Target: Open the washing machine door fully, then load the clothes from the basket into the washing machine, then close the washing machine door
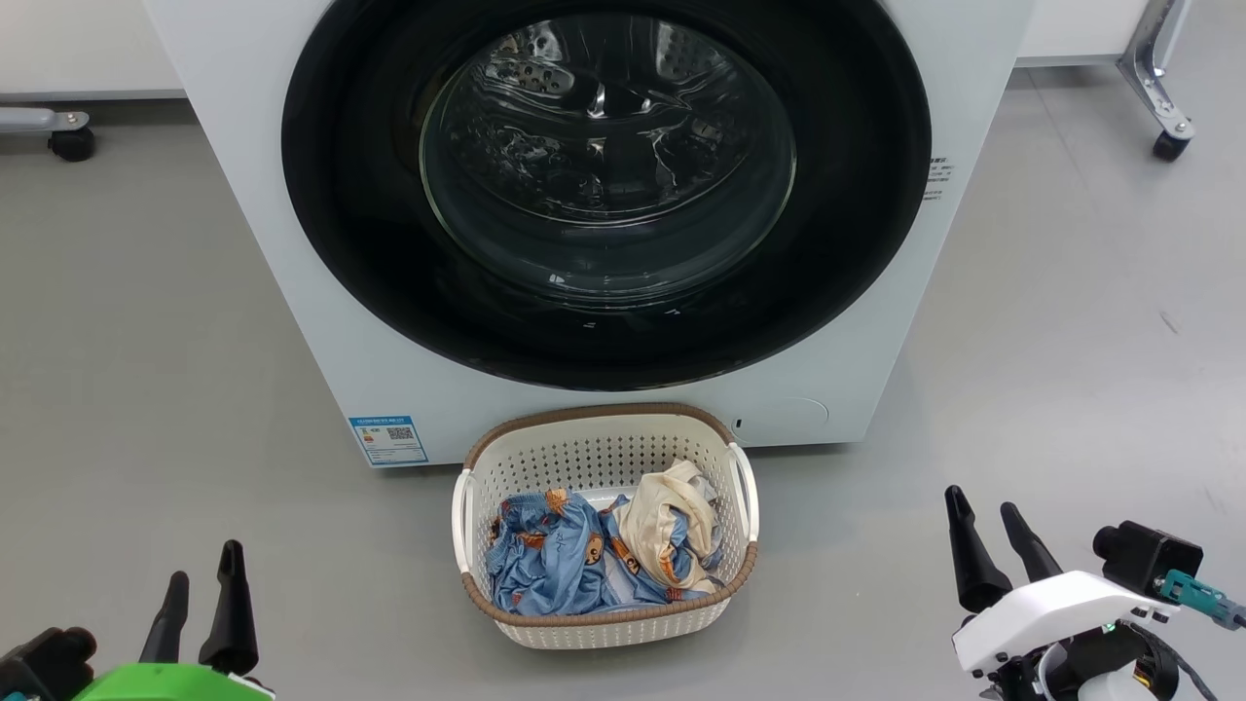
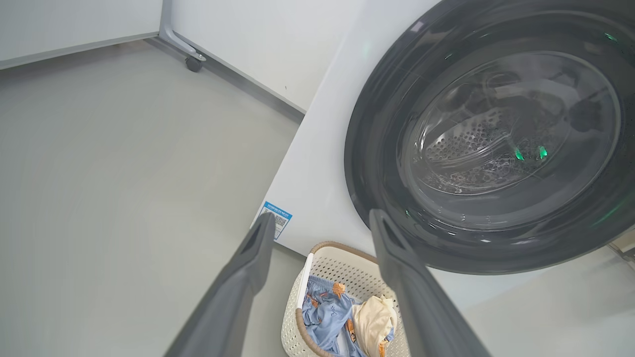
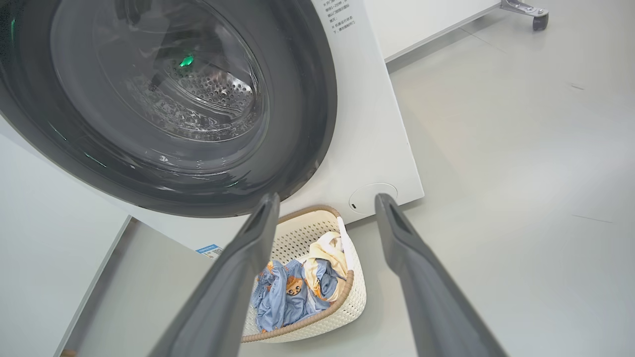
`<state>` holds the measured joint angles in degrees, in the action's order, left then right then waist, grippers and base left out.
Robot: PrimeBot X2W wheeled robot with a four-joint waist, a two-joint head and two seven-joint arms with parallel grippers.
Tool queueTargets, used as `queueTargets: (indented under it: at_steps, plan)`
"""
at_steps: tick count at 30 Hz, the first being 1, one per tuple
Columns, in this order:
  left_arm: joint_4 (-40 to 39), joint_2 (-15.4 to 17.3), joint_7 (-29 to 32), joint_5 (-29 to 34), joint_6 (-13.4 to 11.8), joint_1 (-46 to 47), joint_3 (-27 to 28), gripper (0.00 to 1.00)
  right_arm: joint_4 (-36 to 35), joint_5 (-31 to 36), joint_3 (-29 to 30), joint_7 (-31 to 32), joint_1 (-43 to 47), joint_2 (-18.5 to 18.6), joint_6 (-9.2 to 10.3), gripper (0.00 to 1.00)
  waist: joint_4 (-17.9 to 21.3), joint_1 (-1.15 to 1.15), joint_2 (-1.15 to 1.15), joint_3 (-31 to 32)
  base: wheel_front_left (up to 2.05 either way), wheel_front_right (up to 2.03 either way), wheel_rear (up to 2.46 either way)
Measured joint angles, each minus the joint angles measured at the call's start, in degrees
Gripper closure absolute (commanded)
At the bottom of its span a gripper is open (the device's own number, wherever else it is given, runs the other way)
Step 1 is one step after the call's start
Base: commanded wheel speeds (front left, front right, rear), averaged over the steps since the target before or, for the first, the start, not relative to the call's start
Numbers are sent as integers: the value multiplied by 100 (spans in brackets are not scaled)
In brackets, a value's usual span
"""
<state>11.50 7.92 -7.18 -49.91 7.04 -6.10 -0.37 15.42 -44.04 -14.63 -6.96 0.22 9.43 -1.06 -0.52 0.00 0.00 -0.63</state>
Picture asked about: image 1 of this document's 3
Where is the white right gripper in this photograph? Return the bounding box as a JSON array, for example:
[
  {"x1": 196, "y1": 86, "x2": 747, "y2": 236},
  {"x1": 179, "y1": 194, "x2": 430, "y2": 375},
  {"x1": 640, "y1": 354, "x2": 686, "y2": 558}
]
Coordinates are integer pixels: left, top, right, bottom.
[{"x1": 944, "y1": 485, "x2": 1181, "y2": 701}]

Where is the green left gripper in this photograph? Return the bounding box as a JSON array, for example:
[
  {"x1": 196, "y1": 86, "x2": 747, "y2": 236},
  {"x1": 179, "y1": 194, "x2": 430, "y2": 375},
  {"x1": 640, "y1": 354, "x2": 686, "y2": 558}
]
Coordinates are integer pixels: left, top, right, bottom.
[{"x1": 73, "y1": 540, "x2": 275, "y2": 701}]

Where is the cream garment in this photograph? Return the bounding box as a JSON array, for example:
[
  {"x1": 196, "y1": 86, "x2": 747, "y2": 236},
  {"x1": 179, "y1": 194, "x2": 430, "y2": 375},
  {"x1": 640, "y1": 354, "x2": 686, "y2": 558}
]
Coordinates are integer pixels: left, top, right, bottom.
[{"x1": 615, "y1": 460, "x2": 721, "y2": 593}]

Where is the blue bear-print garment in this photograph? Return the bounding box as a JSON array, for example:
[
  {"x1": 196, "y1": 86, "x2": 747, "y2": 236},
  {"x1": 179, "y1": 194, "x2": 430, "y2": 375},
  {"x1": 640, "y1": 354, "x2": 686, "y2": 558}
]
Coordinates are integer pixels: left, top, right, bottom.
[{"x1": 485, "y1": 489, "x2": 726, "y2": 616}]

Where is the washing machine door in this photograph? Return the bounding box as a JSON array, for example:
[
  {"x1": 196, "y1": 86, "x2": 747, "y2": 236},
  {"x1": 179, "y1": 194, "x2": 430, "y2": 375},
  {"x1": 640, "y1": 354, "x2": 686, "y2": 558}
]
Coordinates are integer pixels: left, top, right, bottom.
[{"x1": 281, "y1": 0, "x2": 933, "y2": 392}]

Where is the white front-load washing machine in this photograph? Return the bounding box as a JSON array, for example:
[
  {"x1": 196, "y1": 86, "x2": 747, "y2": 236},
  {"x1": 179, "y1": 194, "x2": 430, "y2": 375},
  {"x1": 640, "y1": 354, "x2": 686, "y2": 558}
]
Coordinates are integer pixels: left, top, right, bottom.
[{"x1": 144, "y1": 0, "x2": 1035, "y2": 469}]

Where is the blue energy label sticker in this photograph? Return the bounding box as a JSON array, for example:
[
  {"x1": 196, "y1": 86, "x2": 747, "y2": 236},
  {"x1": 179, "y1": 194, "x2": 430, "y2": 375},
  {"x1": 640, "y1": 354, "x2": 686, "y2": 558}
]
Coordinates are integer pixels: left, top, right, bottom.
[{"x1": 348, "y1": 416, "x2": 429, "y2": 468}]

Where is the cream perforated laundry basket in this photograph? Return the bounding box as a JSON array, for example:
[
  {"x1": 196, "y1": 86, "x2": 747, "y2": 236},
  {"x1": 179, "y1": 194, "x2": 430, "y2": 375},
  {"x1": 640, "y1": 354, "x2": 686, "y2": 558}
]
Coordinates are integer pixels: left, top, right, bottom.
[{"x1": 451, "y1": 402, "x2": 760, "y2": 651}]

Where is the grey wheeled stand leg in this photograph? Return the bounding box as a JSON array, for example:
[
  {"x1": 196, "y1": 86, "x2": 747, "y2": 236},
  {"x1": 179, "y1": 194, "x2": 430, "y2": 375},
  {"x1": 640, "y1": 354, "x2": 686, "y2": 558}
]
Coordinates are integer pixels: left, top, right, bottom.
[
  {"x1": 0, "y1": 107, "x2": 96, "y2": 163},
  {"x1": 1118, "y1": 0, "x2": 1196, "y2": 163}
]

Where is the white partition panel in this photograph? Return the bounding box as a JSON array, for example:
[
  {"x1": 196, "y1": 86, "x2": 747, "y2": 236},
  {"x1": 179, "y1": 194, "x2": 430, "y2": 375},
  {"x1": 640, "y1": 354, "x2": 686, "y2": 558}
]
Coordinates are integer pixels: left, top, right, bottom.
[
  {"x1": 1015, "y1": 0, "x2": 1154, "y2": 67},
  {"x1": 0, "y1": 0, "x2": 186, "y2": 101}
]

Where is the teal camera cable connector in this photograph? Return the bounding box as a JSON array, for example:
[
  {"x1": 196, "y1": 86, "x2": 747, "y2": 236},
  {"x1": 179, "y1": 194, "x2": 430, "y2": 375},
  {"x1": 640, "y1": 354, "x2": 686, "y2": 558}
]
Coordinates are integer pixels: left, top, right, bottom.
[{"x1": 1158, "y1": 570, "x2": 1246, "y2": 629}]

